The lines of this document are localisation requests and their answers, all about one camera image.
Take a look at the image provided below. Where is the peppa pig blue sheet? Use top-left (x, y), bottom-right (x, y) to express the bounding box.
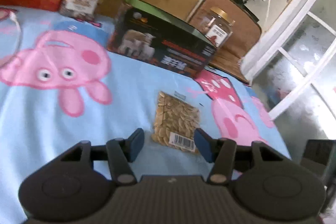
top-left (0, 4), bottom-right (292, 224)

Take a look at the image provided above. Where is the pumpkin seed clear bag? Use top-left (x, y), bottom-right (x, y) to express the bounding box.
top-left (151, 91), bottom-right (200, 153)

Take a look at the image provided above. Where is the brown seat cushion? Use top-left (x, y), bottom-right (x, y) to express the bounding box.
top-left (188, 0), bottom-right (262, 84)

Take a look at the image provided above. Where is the black wool product box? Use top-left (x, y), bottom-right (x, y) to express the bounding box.
top-left (107, 0), bottom-right (216, 78)

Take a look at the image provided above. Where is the white window frame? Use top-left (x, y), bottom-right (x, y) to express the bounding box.
top-left (241, 0), bottom-right (335, 120)

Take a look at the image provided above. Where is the white charging cable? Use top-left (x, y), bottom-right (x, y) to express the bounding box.
top-left (0, 9), bottom-right (24, 68)

